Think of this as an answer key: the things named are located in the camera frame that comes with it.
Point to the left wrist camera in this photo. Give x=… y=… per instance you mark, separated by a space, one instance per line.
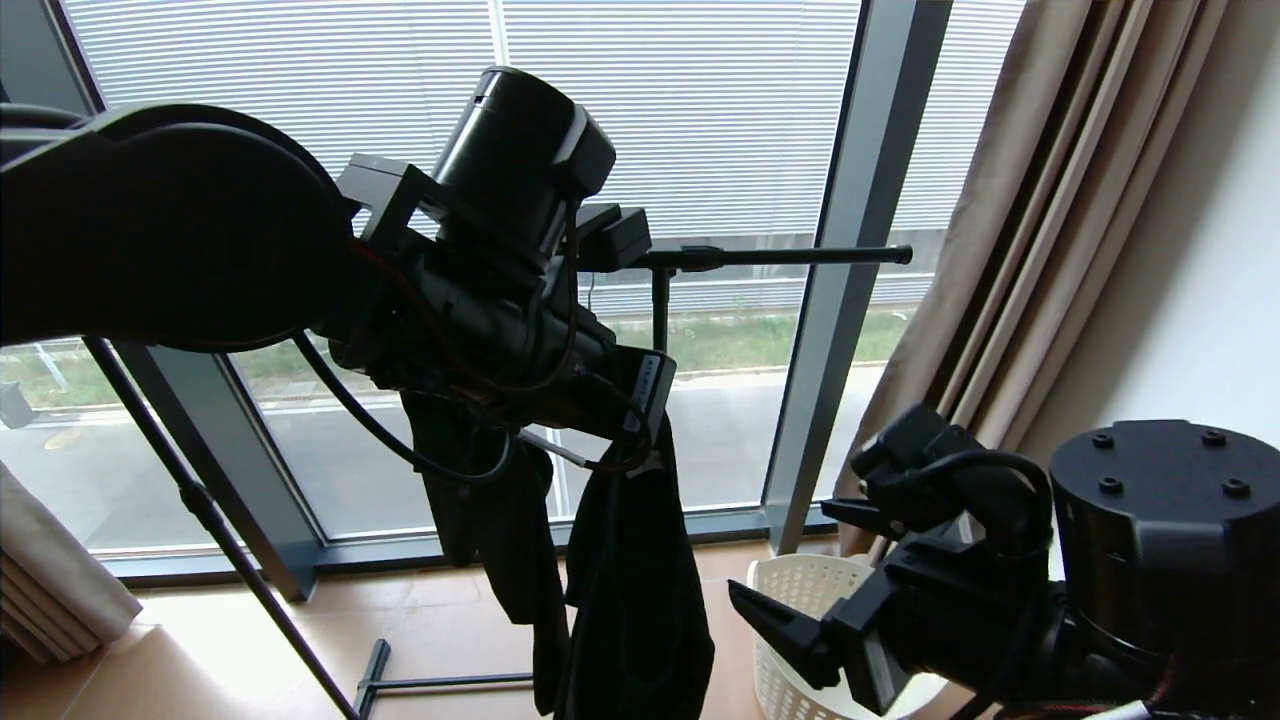
x=615 y=240

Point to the window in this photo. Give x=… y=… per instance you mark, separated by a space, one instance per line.
x=720 y=120

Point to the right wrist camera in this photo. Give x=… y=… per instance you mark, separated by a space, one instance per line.
x=910 y=450

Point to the white laundry basket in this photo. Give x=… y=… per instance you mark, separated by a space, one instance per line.
x=790 y=590

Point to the black clothes rack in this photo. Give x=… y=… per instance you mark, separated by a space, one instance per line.
x=780 y=256

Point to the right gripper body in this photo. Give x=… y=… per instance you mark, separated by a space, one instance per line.
x=950 y=620

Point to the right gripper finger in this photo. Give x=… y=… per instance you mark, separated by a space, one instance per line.
x=790 y=635
x=865 y=515

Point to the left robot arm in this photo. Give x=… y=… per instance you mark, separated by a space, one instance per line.
x=150 y=230

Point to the beige curtain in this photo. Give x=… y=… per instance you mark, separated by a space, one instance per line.
x=1050 y=200
x=50 y=580

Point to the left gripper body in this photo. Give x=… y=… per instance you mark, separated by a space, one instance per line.
x=500 y=350

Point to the black trousers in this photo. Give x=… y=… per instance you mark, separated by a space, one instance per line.
x=510 y=560

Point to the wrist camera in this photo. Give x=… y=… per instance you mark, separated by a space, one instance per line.
x=910 y=450
x=615 y=240

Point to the black shirt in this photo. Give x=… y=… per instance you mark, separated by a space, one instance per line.
x=640 y=600

